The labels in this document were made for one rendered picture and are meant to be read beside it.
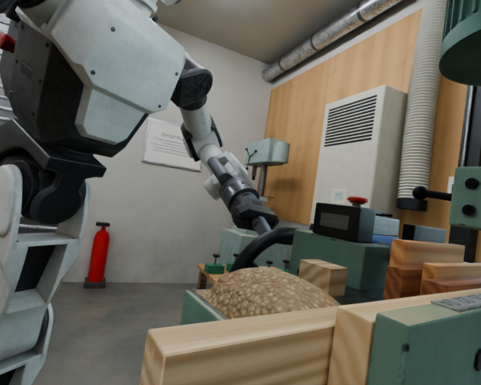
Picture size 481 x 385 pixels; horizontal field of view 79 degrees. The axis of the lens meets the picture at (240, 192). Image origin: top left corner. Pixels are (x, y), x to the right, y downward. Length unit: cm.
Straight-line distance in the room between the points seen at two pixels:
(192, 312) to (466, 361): 20
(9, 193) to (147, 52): 38
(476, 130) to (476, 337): 172
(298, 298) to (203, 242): 320
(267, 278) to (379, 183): 171
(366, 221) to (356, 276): 8
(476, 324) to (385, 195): 178
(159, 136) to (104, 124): 261
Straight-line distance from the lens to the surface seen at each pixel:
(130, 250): 327
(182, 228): 332
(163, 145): 324
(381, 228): 50
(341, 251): 45
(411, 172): 190
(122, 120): 66
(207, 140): 102
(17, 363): 96
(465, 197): 42
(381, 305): 18
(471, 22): 43
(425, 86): 203
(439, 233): 48
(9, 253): 74
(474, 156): 187
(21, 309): 84
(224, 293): 27
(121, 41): 60
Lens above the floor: 99
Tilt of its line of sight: 2 degrees up
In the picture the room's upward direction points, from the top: 8 degrees clockwise
